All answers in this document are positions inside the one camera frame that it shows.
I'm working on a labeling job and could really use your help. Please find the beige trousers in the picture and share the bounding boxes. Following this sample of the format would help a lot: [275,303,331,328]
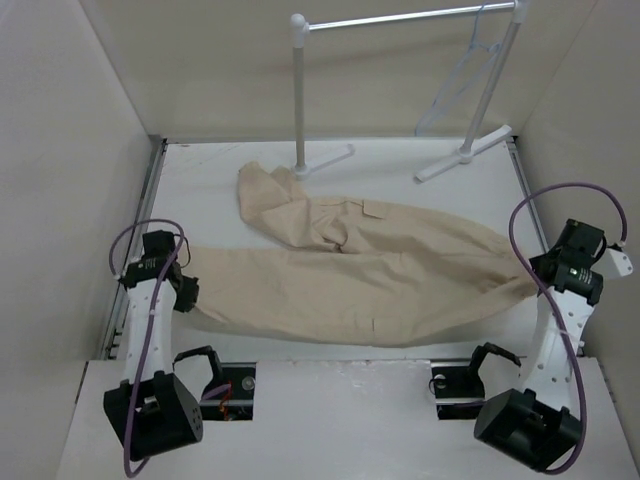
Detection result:
[188,162,536,348]

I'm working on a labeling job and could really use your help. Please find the light blue wire hanger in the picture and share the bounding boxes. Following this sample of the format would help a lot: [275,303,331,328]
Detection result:
[414,1,502,137]

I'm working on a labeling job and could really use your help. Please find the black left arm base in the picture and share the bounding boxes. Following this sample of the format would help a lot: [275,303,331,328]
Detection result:
[173,346,257,422]

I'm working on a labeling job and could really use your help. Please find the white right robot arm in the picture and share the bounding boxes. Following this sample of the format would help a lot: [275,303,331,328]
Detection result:
[474,219,606,475]

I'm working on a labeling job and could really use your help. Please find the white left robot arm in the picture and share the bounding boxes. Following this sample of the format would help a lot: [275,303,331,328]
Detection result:
[103,230,203,466]

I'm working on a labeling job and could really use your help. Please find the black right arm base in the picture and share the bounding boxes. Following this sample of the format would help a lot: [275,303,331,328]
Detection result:
[428,342,521,420]

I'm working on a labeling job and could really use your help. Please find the white clothes rack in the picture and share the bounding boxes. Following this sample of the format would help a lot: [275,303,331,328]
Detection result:
[259,1,530,183]

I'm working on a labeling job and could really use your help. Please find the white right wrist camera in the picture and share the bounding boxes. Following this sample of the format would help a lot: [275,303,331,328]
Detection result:
[596,244,634,280]

